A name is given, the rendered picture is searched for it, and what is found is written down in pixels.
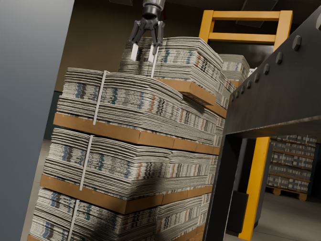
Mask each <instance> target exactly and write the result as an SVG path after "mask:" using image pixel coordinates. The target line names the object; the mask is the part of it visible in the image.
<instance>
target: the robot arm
mask: <svg viewBox="0 0 321 241"><path fill-rule="evenodd" d="M164 3H165V0H143V7H144V8H143V13H142V19H141V20H140V21H137V20H135V21H134V27H133V30H132V33H131V36H130V38H129V41H128V42H129V43H131V44H132V47H131V52H132V54H131V58H130V59H131V60H132V61H133V62H135V60H136V55H137V51H138V46H137V44H138V43H139V41H140V39H141V38H142V36H143V34H144V33H145V32H146V31H149V30H150V31H151V34H152V40H153V45H151V49H150V55H149V59H148V61H149V62H150V63H153V59H154V55H155V54H156V53H157V49H158V47H159V46H162V45H163V29H164V26H165V23H164V22H163V21H159V19H160V15H161V11H162V10H163V8H164ZM140 25H141V26H140ZM158 25H159V29H158V38H157V34H156V27H157V26H158ZM139 27H140V29H139ZM138 30H139V31H138Z"/></svg>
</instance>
